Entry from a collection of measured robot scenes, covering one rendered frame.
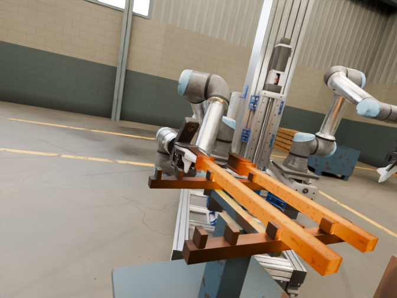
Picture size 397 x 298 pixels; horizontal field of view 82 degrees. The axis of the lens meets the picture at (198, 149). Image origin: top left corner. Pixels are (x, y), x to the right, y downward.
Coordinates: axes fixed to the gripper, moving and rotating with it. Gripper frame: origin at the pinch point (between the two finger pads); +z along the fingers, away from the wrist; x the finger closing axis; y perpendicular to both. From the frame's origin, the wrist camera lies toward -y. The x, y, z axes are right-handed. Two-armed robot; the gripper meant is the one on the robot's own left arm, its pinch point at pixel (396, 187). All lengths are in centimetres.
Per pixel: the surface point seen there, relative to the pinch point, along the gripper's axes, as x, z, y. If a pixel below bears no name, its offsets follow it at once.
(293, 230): 75, -5, -61
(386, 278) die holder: 48, 7, -52
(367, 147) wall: -587, 34, 741
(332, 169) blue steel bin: -237, 75, 384
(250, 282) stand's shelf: 69, 23, -41
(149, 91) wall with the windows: 231, -5, 629
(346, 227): 64, -4, -57
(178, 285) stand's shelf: 87, 23, -46
